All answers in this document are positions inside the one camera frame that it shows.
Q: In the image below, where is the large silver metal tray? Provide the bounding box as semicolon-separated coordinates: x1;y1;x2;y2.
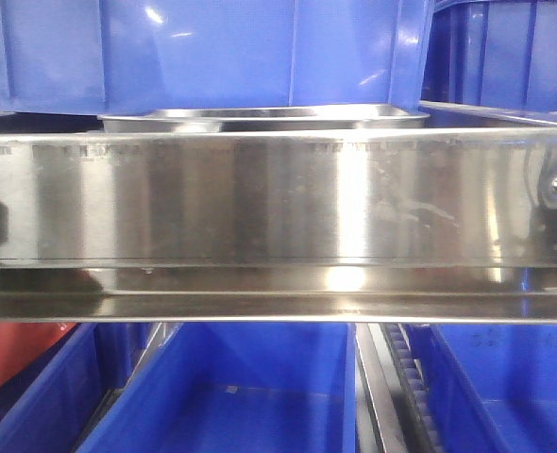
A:
99;104;430;133

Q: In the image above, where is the blue bin upper right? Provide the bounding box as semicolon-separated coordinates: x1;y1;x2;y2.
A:
422;1;557;111

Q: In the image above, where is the red object lower left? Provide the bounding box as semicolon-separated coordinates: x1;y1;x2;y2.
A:
0;322;76;387

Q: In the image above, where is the blue bin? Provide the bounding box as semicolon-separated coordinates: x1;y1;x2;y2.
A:
81;322;356;452
0;1;433;115
405;325;557;452
422;1;557;111
0;322;119;453

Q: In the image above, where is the roller conveyor track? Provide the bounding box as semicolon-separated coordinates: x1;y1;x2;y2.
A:
355;323;443;452

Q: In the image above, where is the blue bin lower centre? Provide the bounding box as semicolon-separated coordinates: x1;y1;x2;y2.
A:
81;322;356;452

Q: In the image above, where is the blue bin upper centre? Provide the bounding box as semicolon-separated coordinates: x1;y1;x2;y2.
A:
0;1;433;115

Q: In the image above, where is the stainless steel shelf rail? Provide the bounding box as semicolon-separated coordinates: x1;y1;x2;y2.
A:
0;127;557;324

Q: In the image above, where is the blue bin lower right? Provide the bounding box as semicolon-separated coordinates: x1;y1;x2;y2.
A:
405;325;557;452

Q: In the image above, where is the blue bin lower left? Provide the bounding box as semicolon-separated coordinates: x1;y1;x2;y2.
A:
0;322;119;453

